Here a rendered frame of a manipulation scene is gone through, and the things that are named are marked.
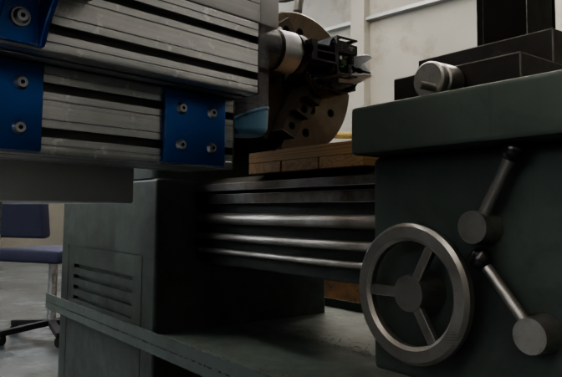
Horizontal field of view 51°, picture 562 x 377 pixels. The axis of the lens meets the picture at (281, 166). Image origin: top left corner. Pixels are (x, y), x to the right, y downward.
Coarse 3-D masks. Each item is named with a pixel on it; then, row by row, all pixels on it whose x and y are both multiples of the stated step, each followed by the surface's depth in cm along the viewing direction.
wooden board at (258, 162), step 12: (324, 144) 95; (336, 144) 93; (348, 144) 91; (252, 156) 111; (264, 156) 108; (276, 156) 105; (288, 156) 103; (300, 156) 100; (312, 156) 98; (324, 156) 95; (336, 156) 93; (348, 156) 91; (360, 156) 89; (252, 168) 111; (264, 168) 108; (276, 168) 105; (288, 168) 103; (300, 168) 100; (312, 168) 98; (324, 168) 95; (336, 168) 95; (348, 168) 95
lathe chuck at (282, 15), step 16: (288, 16) 130; (304, 16) 133; (304, 32) 132; (320, 32) 135; (272, 80) 127; (272, 96) 126; (336, 96) 137; (272, 112) 125; (320, 112) 134; (336, 112) 137; (304, 128) 131; (320, 128) 134; (336, 128) 137; (256, 144) 129; (288, 144) 128; (304, 144) 130; (320, 144) 133
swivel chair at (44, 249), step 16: (16, 208) 363; (32, 208) 358; (48, 208) 361; (16, 224) 363; (32, 224) 359; (48, 224) 360; (0, 256) 358; (16, 256) 354; (32, 256) 349; (48, 256) 345; (48, 288) 371; (16, 320) 380; (32, 320) 375; (48, 320) 368; (0, 336) 346
